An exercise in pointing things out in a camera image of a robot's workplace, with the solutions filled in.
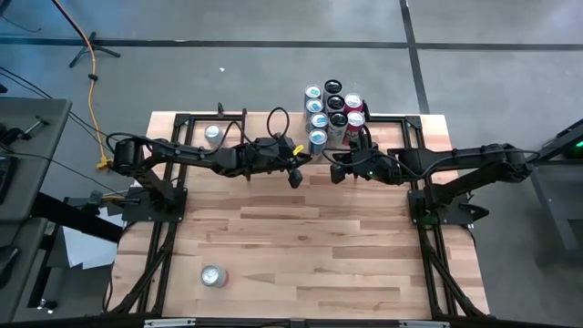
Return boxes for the grey metal cart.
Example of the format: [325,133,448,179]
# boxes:
[500,118,583,268]

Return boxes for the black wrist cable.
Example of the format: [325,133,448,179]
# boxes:
[321,146,370,169]
[265,106,292,140]

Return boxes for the black elbow cable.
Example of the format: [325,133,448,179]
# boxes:
[104,130,154,159]
[500,146,543,166]

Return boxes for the black tripod stand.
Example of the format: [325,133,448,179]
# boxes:
[67,30,122,69]

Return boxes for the white paper sheet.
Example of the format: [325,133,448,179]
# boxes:
[61,207,125,271]

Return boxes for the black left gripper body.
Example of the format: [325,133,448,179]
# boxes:
[227,134,305,178]

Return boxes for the dark tablet device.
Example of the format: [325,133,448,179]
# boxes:
[0,156,20,206]

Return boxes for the silver orange can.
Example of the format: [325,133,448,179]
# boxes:
[203,124,225,147]
[199,262,230,289]

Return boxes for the black right elbow cable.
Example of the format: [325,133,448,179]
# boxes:
[500,146,543,166]

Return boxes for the black metal clamp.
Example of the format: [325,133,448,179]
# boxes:
[0,114,51,146]

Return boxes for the black frame beam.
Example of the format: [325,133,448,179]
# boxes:
[0,313,583,328]

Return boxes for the red Fanta can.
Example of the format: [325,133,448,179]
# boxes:
[343,92,364,114]
[342,110,366,146]

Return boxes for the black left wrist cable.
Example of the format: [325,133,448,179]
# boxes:
[265,106,292,140]

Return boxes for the black knob clamp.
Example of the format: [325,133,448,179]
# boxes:
[81,190,138,216]

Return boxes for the slim silver can blue tab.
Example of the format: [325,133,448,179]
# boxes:
[307,128,329,157]
[309,112,330,133]
[304,97,325,118]

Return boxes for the silver metal bracket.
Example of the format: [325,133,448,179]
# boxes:
[398,320,451,328]
[143,318,198,328]

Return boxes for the black aluminium crossbar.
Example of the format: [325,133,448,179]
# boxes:
[175,111,423,125]

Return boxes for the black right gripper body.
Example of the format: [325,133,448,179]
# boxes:
[344,144,405,187]

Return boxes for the yellow floor cable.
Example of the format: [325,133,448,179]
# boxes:
[49,0,115,172]

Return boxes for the black left elbow cable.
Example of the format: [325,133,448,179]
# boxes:
[104,130,154,159]

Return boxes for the grey side table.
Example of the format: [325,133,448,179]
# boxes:
[0,97,74,223]
[0,217,50,323]

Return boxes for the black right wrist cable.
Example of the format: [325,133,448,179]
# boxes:
[321,146,370,169]

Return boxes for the black diagonal beam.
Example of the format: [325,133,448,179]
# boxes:
[30,191,125,244]

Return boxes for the slim blue striped can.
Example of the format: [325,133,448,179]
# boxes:
[303,83,323,104]

